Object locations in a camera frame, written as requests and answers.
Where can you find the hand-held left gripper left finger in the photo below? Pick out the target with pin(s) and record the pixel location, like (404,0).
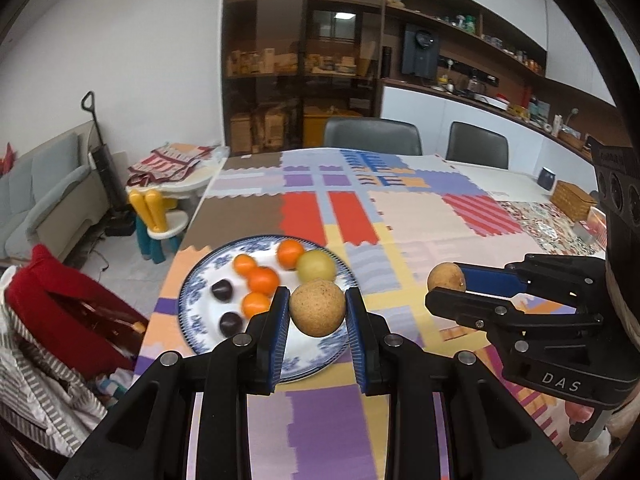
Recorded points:
(278,345)

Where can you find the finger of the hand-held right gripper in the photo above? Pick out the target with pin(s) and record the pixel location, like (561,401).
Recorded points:
(492,281)
(470,307)

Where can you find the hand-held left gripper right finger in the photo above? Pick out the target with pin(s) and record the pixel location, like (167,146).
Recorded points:
(357,350)

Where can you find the brown longan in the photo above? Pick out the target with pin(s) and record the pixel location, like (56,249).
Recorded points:
(445,278)
(317,308)

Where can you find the orange mandarin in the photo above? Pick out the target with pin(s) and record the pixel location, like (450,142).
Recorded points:
(262,280)
(256,305)
(245,264)
(290,252)

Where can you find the dark brown chestnut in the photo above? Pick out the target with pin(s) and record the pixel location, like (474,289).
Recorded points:
(230,323)
(222,291)

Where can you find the blue and white plate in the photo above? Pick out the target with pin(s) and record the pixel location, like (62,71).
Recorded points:
(202,310)

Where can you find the green jujube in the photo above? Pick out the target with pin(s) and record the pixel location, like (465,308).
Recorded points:
(316,266)

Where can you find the person's right forearm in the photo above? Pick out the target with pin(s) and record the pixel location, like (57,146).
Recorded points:
(625,300)

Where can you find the person's right hand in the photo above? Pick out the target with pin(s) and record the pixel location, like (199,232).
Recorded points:
(579,416)

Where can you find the floral patterned cloth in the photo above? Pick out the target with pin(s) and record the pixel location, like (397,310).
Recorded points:
(545,230)

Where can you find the wicker basket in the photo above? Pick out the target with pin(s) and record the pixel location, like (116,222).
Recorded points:
(572,200)

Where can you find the grey dining chair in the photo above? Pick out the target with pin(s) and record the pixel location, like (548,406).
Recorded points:
(372,135)
(477,145)

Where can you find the yellow and teal kids chair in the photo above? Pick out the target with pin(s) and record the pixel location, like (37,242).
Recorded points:
(155,225)

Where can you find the white kids table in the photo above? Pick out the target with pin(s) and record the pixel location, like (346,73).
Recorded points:
(192,185)

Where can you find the striped patterned cloth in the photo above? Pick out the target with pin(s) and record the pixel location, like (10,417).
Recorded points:
(170,160)

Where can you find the red cloth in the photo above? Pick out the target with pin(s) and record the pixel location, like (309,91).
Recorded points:
(50,295)

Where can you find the grey striped fabric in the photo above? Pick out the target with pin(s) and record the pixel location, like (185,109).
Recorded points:
(45,390)

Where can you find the black thermos bottle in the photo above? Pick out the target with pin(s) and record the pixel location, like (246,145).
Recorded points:
(386,62)

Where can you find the black upright vacuum cleaner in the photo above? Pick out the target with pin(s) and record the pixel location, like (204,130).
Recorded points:
(105,170)

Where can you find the dark glass-door cabinet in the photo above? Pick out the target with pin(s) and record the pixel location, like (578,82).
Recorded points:
(300,60)

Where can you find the grey sofa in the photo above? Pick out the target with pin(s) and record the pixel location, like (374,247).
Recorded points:
(35,190)

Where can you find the black wall appliance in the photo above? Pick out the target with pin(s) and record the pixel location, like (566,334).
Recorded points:
(419,52)

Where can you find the wooden wall shelf unit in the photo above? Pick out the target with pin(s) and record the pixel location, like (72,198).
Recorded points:
(500,25)

